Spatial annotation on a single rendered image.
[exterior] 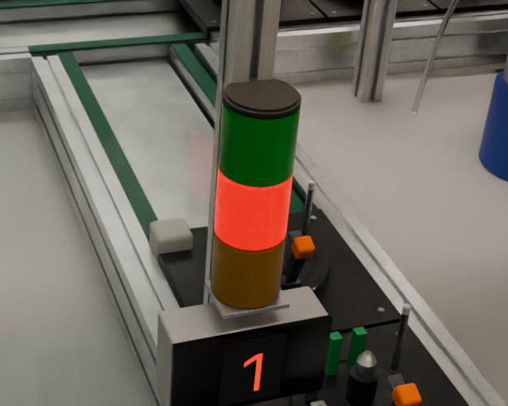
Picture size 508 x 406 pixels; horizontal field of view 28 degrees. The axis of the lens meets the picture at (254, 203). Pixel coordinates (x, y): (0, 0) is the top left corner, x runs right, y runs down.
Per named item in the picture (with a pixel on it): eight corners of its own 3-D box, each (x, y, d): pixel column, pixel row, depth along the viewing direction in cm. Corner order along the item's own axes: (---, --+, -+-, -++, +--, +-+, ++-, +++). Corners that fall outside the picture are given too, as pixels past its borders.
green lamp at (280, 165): (305, 182, 66) (313, 116, 63) (232, 192, 64) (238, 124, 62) (276, 145, 70) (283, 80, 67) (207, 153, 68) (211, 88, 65)
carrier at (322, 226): (401, 331, 119) (418, 243, 112) (206, 369, 111) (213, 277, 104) (318, 219, 137) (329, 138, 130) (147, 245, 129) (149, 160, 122)
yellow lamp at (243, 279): (290, 303, 71) (297, 246, 69) (223, 314, 70) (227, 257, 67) (264, 262, 75) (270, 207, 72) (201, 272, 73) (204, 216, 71)
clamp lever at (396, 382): (397, 433, 98) (423, 400, 92) (378, 438, 97) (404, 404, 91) (384, 400, 100) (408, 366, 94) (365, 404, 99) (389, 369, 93)
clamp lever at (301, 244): (299, 284, 117) (316, 249, 111) (284, 287, 116) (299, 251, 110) (289, 258, 119) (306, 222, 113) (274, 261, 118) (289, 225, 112)
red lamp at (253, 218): (297, 245, 69) (305, 184, 66) (227, 255, 67) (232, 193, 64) (270, 205, 72) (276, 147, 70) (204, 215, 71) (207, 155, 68)
